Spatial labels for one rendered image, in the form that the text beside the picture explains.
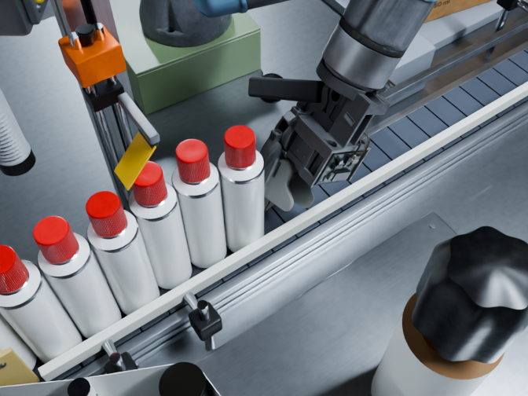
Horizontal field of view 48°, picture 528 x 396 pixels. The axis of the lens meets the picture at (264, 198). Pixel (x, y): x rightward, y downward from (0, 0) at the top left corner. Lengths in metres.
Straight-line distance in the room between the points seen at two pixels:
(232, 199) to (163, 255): 0.10
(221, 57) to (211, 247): 0.39
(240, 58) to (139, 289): 0.49
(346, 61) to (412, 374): 0.30
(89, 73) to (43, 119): 0.49
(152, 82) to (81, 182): 0.19
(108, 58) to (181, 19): 0.41
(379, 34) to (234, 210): 0.25
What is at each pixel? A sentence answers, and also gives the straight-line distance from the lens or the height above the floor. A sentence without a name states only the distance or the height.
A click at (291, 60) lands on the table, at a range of 1.08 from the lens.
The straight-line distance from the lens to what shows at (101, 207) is 0.57.
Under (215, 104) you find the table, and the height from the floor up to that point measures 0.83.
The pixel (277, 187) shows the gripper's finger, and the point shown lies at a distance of 0.70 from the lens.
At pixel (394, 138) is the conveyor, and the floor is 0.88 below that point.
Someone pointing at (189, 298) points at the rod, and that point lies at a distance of 0.70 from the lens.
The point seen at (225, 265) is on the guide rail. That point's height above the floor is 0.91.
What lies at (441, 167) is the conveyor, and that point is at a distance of 0.91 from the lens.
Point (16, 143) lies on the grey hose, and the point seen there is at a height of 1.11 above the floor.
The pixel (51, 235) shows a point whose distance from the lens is 0.57.
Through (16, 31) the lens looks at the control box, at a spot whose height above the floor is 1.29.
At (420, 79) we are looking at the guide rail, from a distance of 0.88.
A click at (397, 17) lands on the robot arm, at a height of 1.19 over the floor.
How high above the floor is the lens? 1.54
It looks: 54 degrees down
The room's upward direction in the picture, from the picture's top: straight up
